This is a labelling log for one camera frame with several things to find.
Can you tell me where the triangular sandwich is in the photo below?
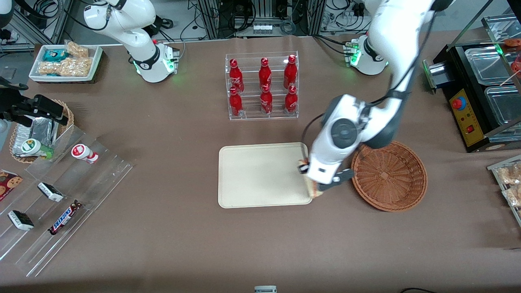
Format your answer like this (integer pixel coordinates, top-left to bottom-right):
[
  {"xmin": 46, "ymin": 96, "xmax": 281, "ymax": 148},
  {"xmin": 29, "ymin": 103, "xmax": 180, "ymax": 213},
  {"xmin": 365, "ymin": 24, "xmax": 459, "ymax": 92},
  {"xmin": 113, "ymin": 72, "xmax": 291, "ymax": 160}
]
[{"xmin": 298, "ymin": 158, "xmax": 325, "ymax": 199}]

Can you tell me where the small brown wicker basket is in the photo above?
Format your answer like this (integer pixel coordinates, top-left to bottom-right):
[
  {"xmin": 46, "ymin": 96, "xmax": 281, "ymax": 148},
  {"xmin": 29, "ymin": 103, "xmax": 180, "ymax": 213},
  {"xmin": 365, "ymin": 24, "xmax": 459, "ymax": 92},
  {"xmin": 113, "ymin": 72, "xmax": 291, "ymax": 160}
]
[{"xmin": 9, "ymin": 100, "xmax": 74, "ymax": 163}]

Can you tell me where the cream rectangular tray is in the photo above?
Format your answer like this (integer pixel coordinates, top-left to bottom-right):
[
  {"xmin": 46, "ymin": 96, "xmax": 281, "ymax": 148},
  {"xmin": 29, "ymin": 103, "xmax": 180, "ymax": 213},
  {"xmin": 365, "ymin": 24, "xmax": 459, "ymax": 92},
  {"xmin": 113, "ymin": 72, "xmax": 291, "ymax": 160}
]
[{"xmin": 218, "ymin": 142, "xmax": 313, "ymax": 209}]

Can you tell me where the round brown wicker basket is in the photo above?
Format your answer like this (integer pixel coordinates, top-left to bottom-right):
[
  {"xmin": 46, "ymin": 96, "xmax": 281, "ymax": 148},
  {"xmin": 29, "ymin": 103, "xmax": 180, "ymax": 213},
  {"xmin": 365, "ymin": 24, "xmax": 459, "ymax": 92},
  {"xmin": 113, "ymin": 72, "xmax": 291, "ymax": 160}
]
[{"xmin": 351, "ymin": 140, "xmax": 428, "ymax": 212}]

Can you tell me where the grey tray of pastries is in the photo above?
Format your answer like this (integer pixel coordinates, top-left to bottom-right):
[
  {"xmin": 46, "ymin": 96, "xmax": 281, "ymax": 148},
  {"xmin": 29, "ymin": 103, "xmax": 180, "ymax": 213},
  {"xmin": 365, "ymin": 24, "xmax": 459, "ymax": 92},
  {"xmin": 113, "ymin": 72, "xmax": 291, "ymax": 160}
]
[{"xmin": 487, "ymin": 155, "xmax": 521, "ymax": 227}]

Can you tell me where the raised steel tray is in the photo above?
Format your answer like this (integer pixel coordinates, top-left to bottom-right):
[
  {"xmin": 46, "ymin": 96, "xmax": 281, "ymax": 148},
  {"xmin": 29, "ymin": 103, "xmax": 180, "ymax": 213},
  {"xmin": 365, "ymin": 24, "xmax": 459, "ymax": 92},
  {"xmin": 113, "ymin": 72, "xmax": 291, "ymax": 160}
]
[{"xmin": 482, "ymin": 15, "xmax": 521, "ymax": 43}]

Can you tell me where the silver foil container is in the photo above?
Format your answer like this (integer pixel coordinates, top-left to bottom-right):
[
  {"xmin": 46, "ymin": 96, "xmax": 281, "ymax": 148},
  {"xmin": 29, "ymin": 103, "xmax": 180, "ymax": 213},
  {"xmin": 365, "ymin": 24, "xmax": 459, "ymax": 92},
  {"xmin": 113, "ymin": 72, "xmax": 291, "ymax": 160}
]
[{"xmin": 11, "ymin": 116, "xmax": 61, "ymax": 157}]

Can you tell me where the green capped yogurt bottle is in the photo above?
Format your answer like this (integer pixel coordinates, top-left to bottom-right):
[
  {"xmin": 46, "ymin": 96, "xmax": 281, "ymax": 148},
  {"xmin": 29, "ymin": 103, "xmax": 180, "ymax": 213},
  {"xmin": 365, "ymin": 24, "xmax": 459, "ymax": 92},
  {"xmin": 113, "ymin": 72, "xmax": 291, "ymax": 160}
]
[{"xmin": 20, "ymin": 138, "xmax": 54, "ymax": 160}]

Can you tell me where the clear beige snack packet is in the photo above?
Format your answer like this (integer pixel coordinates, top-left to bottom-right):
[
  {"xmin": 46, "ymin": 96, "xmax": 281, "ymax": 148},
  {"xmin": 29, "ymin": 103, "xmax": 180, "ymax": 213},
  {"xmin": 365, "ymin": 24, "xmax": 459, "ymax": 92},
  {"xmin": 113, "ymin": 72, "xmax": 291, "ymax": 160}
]
[
  {"xmin": 59, "ymin": 57, "xmax": 93, "ymax": 77},
  {"xmin": 65, "ymin": 41, "xmax": 89, "ymax": 58},
  {"xmin": 38, "ymin": 60, "xmax": 62, "ymax": 76}
]

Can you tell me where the teal snack packet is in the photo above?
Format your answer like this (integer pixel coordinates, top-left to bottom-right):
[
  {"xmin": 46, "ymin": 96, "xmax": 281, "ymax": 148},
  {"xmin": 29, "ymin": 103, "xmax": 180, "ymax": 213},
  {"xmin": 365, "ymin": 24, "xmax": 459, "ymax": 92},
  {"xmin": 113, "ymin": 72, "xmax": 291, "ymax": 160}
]
[{"xmin": 43, "ymin": 49, "xmax": 68, "ymax": 62}]

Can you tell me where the red capped yogurt bottle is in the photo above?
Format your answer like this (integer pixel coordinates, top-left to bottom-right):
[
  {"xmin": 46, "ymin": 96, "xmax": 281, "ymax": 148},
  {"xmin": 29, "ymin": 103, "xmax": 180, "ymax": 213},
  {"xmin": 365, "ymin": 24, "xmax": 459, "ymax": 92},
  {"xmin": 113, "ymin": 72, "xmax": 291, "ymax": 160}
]
[{"xmin": 71, "ymin": 144, "xmax": 99, "ymax": 164}]

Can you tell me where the white rectangular snack bin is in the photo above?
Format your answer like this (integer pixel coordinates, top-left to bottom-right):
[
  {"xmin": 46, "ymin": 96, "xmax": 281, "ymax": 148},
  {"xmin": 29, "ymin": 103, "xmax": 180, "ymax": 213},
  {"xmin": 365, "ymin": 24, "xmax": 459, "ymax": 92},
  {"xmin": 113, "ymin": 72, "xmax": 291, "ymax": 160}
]
[{"xmin": 28, "ymin": 44, "xmax": 103, "ymax": 83}]

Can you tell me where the red cola bottle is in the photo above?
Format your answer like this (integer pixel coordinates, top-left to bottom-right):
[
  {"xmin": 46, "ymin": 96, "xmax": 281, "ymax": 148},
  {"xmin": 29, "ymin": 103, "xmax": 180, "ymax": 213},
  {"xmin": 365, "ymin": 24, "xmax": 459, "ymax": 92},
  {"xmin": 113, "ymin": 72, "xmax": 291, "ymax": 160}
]
[
  {"xmin": 229, "ymin": 87, "xmax": 244, "ymax": 118},
  {"xmin": 259, "ymin": 57, "xmax": 272, "ymax": 91},
  {"xmin": 260, "ymin": 84, "xmax": 274, "ymax": 115},
  {"xmin": 285, "ymin": 85, "xmax": 298, "ymax": 114},
  {"xmin": 284, "ymin": 55, "xmax": 298, "ymax": 89},
  {"xmin": 229, "ymin": 59, "xmax": 245, "ymax": 93}
]

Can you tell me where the clear acrylic bottle rack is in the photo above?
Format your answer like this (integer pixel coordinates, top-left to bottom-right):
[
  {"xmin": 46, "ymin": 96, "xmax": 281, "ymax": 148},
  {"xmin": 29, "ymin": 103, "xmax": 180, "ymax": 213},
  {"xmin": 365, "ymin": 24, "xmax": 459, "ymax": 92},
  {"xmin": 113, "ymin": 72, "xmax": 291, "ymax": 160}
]
[{"xmin": 225, "ymin": 51, "xmax": 299, "ymax": 121}]

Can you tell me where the red cookie packet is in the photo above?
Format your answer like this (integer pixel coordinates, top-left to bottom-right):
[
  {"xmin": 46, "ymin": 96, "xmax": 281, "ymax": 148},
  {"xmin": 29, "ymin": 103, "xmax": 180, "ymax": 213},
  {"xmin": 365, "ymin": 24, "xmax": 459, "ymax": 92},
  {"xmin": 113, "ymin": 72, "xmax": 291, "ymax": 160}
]
[{"xmin": 0, "ymin": 169, "xmax": 24, "ymax": 202}]

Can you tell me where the black white snack bar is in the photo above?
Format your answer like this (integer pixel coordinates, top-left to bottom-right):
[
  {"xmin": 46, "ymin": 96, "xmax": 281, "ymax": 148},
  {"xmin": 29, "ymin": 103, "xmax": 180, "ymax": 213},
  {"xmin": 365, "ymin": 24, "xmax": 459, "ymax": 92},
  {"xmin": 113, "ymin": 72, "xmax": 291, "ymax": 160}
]
[
  {"xmin": 8, "ymin": 210, "xmax": 35, "ymax": 231},
  {"xmin": 37, "ymin": 182, "xmax": 64, "ymax": 203}
]

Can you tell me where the clear acrylic stepped shelf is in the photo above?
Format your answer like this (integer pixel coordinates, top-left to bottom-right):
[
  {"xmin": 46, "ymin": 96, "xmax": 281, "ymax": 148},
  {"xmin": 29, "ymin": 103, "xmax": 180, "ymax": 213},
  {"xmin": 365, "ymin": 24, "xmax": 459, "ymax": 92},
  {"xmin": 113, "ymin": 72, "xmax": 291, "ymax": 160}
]
[{"xmin": 0, "ymin": 124, "xmax": 134, "ymax": 277}]

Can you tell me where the snickers chocolate bar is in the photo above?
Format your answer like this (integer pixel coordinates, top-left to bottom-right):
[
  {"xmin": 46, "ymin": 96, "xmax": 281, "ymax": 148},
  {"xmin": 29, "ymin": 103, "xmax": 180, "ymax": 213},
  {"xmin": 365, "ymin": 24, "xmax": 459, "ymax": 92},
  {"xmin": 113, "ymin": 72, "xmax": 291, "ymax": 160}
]
[{"xmin": 48, "ymin": 200, "xmax": 82, "ymax": 236}]

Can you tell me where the black countertop fryer appliance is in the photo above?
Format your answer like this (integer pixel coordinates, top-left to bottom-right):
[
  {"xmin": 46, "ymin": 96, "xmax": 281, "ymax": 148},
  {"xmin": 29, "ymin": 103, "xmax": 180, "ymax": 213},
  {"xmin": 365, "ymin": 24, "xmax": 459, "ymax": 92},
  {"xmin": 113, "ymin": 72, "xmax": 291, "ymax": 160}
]
[{"xmin": 422, "ymin": 14, "xmax": 521, "ymax": 153}]

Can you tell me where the wrapped pastry packet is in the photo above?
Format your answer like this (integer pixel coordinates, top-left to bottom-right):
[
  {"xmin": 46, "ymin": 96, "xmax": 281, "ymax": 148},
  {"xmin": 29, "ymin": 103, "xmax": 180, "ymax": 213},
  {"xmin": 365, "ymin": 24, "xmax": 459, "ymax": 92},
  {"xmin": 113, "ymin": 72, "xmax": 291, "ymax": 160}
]
[
  {"xmin": 503, "ymin": 186, "xmax": 521, "ymax": 208},
  {"xmin": 499, "ymin": 163, "xmax": 521, "ymax": 186}
]

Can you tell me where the steel fryer pan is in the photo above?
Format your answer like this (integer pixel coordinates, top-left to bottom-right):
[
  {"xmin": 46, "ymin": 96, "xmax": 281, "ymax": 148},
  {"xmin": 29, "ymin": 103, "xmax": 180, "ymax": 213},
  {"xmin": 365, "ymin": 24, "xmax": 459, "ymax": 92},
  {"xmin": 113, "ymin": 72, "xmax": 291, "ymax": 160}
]
[
  {"xmin": 465, "ymin": 46, "xmax": 518, "ymax": 86},
  {"xmin": 484, "ymin": 85, "xmax": 521, "ymax": 127}
]

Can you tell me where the aluminium frame equipment rack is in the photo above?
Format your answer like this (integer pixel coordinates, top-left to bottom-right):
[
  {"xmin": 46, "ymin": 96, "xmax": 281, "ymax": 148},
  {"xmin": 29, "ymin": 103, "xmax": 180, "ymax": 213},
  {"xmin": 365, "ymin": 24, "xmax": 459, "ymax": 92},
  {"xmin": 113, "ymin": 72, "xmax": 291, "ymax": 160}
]
[{"xmin": 197, "ymin": 0, "xmax": 326, "ymax": 39}]

